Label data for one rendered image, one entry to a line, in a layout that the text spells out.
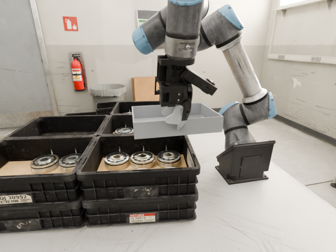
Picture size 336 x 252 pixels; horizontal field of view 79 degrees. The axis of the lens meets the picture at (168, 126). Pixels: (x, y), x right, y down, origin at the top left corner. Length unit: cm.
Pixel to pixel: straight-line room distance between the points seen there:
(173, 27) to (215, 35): 47
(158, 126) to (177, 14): 29
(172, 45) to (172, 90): 10
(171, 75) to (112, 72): 332
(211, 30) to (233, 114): 40
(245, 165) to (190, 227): 38
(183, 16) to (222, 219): 69
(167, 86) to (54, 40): 346
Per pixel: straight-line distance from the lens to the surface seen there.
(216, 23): 92
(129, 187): 71
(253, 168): 105
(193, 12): 46
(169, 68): 49
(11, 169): 107
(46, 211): 85
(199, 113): 82
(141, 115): 78
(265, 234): 86
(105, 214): 80
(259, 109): 102
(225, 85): 438
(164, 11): 58
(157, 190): 73
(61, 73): 390
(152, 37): 59
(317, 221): 99
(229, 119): 104
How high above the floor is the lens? 130
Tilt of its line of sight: 21 degrees down
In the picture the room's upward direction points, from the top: straight up
